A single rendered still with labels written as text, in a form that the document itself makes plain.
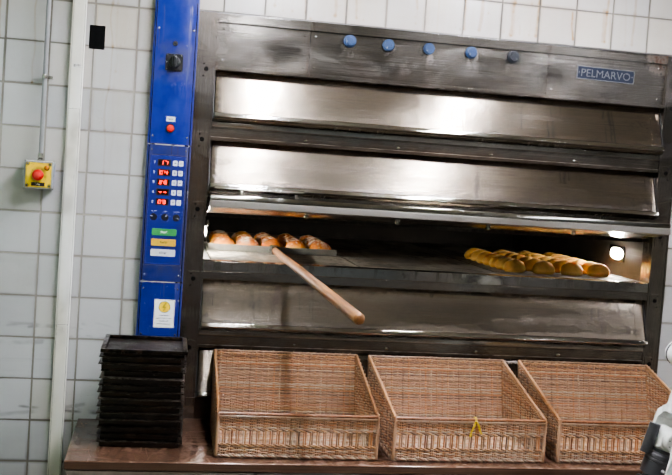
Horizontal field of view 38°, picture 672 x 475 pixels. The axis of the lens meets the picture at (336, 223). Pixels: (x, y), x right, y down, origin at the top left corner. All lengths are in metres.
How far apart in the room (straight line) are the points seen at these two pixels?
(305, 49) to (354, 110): 0.29
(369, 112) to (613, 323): 1.32
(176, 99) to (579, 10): 1.61
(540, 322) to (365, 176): 0.92
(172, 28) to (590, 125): 1.67
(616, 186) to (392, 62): 1.04
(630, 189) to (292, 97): 1.42
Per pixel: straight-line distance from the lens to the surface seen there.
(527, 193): 3.93
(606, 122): 4.08
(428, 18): 3.85
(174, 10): 3.68
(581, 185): 4.04
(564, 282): 4.02
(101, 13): 3.72
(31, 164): 3.63
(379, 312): 3.81
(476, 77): 3.89
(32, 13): 3.74
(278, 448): 3.34
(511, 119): 3.92
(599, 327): 4.11
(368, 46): 3.79
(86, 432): 3.59
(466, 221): 3.70
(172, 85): 3.65
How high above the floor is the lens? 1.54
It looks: 3 degrees down
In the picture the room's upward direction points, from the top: 4 degrees clockwise
